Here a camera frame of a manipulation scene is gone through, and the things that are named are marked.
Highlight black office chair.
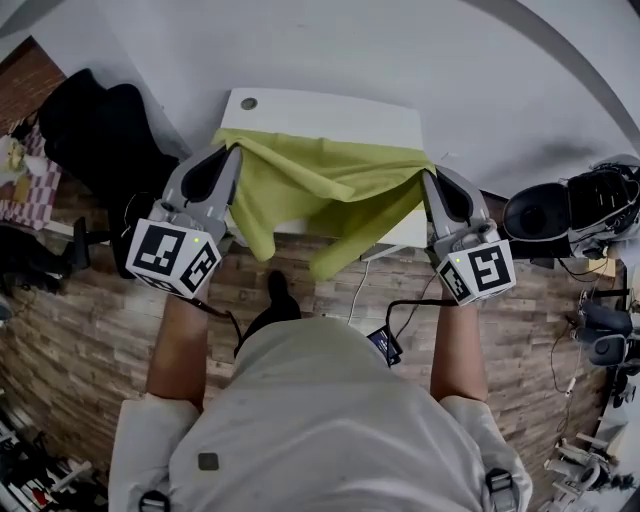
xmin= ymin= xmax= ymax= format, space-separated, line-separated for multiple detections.
xmin=36 ymin=67 xmax=182 ymax=280

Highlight person's white shirt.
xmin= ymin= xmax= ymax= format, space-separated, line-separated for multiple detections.
xmin=106 ymin=316 xmax=534 ymax=512

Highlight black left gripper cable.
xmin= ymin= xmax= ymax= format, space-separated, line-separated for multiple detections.
xmin=191 ymin=296 xmax=247 ymax=359

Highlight dark blue battery pack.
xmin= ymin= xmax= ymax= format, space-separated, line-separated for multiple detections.
xmin=366 ymin=324 xmax=404 ymax=369

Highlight person's black trouser leg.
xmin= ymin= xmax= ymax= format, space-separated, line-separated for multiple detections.
xmin=233 ymin=269 xmax=303 ymax=359

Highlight thin white cable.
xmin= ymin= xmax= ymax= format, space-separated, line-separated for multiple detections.
xmin=347 ymin=259 xmax=374 ymax=327

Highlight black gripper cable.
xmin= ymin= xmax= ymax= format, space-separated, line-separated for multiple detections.
xmin=383 ymin=295 xmax=447 ymax=370
xmin=191 ymin=296 xmax=247 ymax=359

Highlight white black headset device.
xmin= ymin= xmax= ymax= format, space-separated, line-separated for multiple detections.
xmin=565 ymin=154 xmax=640 ymax=260

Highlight white table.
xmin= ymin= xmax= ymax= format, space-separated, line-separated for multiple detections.
xmin=219 ymin=88 xmax=430 ymax=262

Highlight grey strap buckle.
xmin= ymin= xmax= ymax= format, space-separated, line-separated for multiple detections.
xmin=136 ymin=489 xmax=172 ymax=512
xmin=483 ymin=467 xmax=517 ymax=512

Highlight checkered red white cloth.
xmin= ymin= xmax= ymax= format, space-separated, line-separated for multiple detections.
xmin=0 ymin=123 xmax=64 ymax=230

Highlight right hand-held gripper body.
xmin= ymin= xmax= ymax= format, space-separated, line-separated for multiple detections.
xmin=430 ymin=217 xmax=518 ymax=308

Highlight person's right forearm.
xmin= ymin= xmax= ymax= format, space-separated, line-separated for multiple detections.
xmin=429 ymin=293 xmax=490 ymax=404

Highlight yellow white food wrappers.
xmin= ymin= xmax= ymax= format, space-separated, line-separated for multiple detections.
xmin=0 ymin=136 xmax=32 ymax=175

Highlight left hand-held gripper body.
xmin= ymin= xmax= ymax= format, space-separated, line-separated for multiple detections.
xmin=124 ymin=195 xmax=232 ymax=301

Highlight black stool base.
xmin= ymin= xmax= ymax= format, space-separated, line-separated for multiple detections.
xmin=0 ymin=216 xmax=93 ymax=297

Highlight green tablecloth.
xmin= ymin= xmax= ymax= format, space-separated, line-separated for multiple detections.
xmin=211 ymin=127 xmax=439 ymax=283

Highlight white plastic parts pile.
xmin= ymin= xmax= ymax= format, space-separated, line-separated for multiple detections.
xmin=543 ymin=432 xmax=624 ymax=512

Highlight person's left forearm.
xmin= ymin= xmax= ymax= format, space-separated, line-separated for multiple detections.
xmin=144 ymin=292 xmax=236 ymax=414

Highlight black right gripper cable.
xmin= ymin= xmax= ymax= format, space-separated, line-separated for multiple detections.
xmin=383 ymin=295 xmax=447 ymax=370

